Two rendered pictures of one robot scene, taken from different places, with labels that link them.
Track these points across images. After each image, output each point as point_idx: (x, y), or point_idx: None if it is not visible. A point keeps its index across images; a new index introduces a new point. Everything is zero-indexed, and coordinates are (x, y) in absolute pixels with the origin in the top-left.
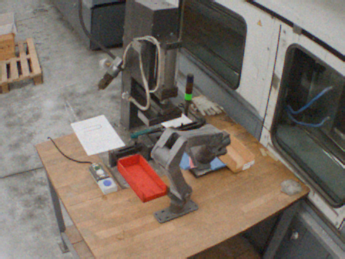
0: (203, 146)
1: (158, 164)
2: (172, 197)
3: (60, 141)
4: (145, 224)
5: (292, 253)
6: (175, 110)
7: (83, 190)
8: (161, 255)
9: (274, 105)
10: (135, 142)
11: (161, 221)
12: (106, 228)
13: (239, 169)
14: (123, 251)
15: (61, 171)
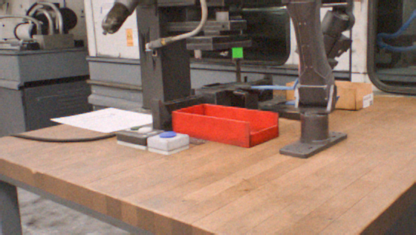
0: (322, 19)
1: (287, 0)
2: (304, 108)
3: (34, 133)
4: (279, 164)
5: None
6: (244, 27)
7: (118, 161)
8: (359, 190)
9: (364, 28)
10: (192, 90)
11: (304, 152)
12: (204, 185)
13: (360, 103)
14: (273, 204)
15: (52, 154)
